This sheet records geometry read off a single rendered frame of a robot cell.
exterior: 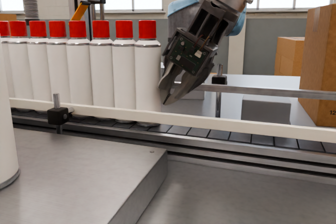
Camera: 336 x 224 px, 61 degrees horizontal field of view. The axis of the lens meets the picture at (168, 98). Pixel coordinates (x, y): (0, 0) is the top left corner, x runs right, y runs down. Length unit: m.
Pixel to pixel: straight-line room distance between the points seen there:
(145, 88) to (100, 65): 0.11
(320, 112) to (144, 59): 0.42
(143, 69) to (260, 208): 0.31
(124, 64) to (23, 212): 0.32
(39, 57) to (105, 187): 0.39
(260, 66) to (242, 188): 5.71
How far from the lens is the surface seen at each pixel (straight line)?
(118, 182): 0.39
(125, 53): 0.57
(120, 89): 0.58
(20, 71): 0.73
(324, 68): 0.72
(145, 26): 0.55
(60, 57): 0.65
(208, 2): 0.47
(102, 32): 0.60
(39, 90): 0.70
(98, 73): 0.60
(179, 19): 1.01
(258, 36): 6.09
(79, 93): 0.63
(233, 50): 5.98
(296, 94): 0.57
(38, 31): 0.69
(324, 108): 0.74
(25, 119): 0.70
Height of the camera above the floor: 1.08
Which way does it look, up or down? 14 degrees down
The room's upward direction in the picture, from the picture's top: straight up
